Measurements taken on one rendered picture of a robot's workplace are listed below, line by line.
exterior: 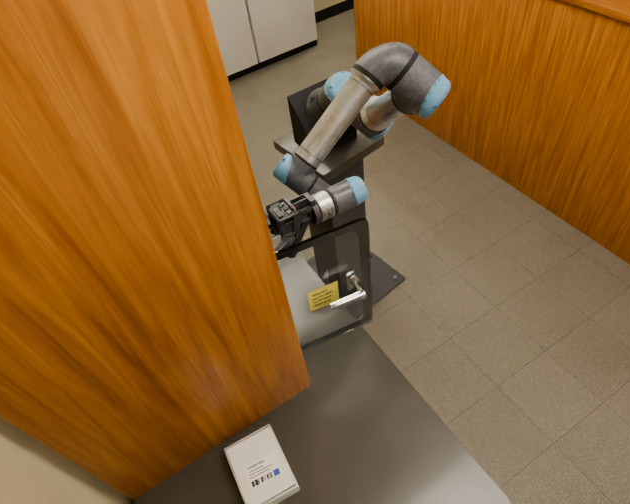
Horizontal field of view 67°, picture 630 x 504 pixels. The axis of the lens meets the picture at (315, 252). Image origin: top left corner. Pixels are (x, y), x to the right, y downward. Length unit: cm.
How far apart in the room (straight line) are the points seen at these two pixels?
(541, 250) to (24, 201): 259
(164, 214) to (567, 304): 228
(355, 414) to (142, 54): 95
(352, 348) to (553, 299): 156
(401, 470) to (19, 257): 90
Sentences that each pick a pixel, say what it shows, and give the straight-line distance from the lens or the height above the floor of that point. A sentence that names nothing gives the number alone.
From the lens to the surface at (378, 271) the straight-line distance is 264.
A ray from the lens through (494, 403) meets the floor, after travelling 233.
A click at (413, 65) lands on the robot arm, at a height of 147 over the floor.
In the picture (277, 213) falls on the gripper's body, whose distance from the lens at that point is 115.
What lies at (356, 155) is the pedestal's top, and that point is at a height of 94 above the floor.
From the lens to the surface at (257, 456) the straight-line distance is 120.
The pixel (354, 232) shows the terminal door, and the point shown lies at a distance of 100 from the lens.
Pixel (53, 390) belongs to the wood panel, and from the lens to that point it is 88.
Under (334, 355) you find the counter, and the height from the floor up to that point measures 94.
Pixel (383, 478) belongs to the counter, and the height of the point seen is 94.
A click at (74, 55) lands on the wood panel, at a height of 189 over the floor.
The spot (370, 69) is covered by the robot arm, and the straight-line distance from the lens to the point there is 130.
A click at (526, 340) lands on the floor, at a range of 252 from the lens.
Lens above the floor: 210
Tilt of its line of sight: 49 degrees down
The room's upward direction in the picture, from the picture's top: 10 degrees counter-clockwise
